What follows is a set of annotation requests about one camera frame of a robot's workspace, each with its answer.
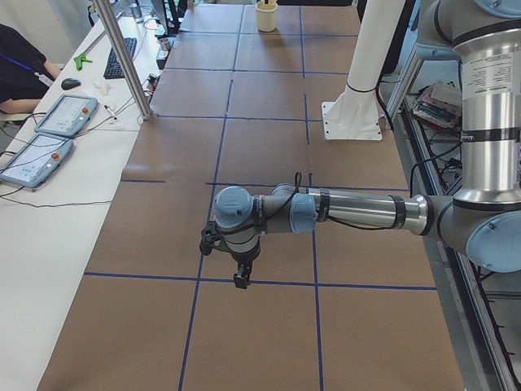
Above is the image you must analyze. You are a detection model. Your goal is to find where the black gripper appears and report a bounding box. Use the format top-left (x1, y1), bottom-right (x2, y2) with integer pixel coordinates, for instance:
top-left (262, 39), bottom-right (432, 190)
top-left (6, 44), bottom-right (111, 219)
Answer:
top-left (229, 242), bottom-right (261, 289)

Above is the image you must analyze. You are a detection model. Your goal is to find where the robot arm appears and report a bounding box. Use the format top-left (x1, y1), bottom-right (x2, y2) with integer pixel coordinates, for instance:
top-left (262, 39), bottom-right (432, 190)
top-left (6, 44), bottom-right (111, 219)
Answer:
top-left (199, 1), bottom-right (520, 288)

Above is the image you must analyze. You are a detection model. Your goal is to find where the small metal cup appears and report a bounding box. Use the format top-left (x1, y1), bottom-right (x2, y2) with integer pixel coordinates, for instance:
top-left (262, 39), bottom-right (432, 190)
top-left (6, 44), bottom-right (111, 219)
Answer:
top-left (159, 37), bottom-right (171, 52)

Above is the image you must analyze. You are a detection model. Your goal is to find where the lower teach pendant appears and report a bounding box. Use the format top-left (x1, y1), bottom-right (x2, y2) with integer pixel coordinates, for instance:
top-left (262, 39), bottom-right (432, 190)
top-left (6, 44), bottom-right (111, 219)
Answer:
top-left (1, 133), bottom-right (74, 188)

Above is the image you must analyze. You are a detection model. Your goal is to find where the teach pendant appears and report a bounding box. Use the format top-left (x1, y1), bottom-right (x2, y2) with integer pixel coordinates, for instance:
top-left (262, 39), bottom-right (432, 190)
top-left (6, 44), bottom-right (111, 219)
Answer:
top-left (34, 94), bottom-right (99, 138)
top-left (1, 133), bottom-right (74, 188)

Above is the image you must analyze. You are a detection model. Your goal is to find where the upper teach pendant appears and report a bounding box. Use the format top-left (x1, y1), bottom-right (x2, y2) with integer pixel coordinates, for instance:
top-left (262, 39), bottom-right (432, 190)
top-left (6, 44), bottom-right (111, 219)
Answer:
top-left (34, 94), bottom-right (99, 138)

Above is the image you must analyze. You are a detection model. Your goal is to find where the crumpled white tissue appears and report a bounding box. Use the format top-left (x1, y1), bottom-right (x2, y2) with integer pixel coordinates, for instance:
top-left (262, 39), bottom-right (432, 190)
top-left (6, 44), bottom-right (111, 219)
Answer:
top-left (92, 81), bottom-right (112, 96)

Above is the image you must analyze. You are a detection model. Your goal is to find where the black keyboard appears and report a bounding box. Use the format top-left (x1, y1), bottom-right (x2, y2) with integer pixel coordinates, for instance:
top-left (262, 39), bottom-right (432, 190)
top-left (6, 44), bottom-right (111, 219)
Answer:
top-left (103, 37), bottom-right (138, 80)

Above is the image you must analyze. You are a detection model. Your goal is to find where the black computer mouse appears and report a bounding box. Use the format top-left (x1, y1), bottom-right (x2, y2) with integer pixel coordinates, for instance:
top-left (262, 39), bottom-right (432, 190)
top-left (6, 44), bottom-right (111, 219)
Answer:
top-left (60, 77), bottom-right (81, 90)

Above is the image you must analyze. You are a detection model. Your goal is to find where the stack of books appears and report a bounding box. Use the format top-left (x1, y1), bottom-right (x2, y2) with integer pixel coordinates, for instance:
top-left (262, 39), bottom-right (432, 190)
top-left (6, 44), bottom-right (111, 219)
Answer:
top-left (412, 82), bottom-right (462, 128)

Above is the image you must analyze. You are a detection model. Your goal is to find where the cream container bowl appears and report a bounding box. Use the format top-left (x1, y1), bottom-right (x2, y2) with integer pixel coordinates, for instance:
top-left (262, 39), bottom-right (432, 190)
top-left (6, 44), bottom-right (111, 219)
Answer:
top-left (256, 0), bottom-right (278, 33)

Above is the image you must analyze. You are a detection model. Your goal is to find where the green plastic tool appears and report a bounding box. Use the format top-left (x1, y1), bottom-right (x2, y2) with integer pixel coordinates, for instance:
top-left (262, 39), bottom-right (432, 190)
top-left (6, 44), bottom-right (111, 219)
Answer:
top-left (73, 53), bottom-right (93, 71)

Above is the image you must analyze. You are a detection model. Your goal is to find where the seated person black shirt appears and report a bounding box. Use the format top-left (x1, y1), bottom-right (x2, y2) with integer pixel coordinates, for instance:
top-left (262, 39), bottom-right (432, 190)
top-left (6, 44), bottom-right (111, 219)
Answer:
top-left (1, 24), bottom-right (60, 114)

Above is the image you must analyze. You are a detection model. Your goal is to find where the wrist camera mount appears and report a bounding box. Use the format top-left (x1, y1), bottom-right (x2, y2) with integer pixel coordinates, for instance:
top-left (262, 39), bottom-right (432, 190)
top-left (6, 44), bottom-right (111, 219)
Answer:
top-left (199, 221), bottom-right (230, 257)

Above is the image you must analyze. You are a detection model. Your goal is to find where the aluminium frame post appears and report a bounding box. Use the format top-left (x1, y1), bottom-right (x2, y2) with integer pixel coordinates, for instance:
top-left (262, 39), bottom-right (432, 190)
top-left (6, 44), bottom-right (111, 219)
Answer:
top-left (94, 0), bottom-right (152, 121)

